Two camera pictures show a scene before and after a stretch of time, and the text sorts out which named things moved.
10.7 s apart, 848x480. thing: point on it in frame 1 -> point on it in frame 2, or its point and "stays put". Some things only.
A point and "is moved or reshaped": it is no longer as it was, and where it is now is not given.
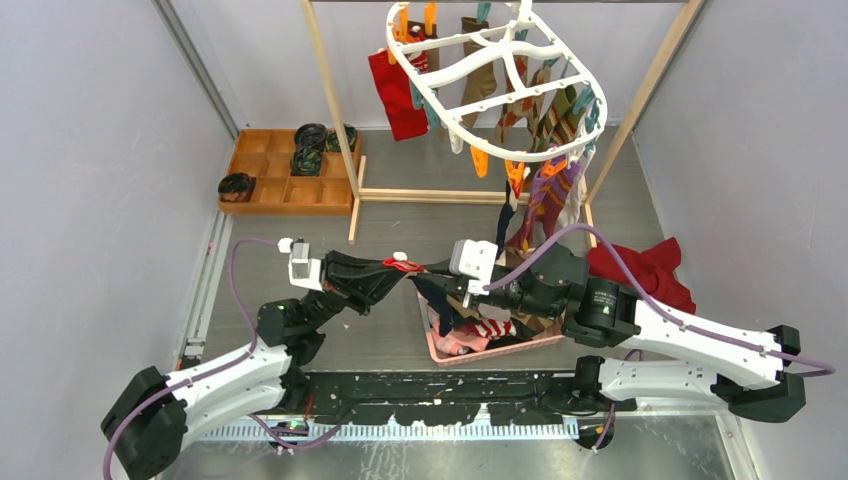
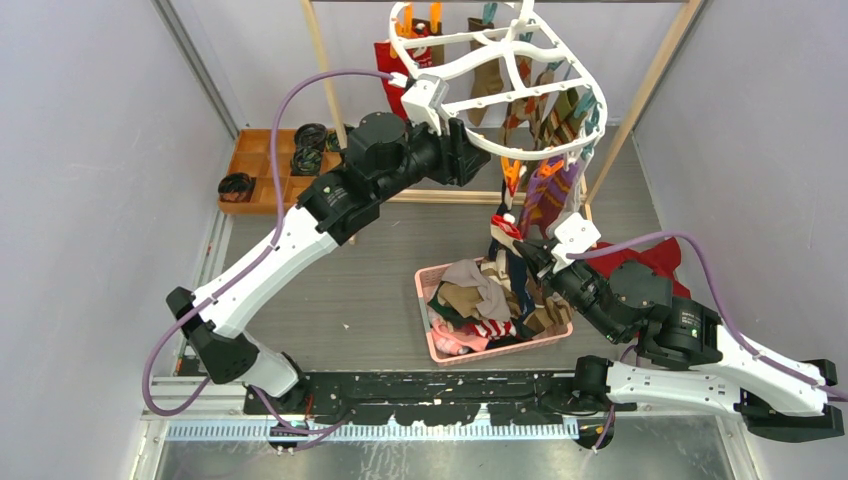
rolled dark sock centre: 306,160 stays put
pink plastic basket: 445,360 stays put
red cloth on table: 653,271 stays put
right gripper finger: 455,285 -> 539,257
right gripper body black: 507,290 -> 572,283
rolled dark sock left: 236,187 stays put
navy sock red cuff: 514,188 is moved or reshaped
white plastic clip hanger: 495,78 stays put
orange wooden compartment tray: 266,154 stays put
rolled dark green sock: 332,141 stays put
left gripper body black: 333,283 -> 438,163
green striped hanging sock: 562,124 stays put
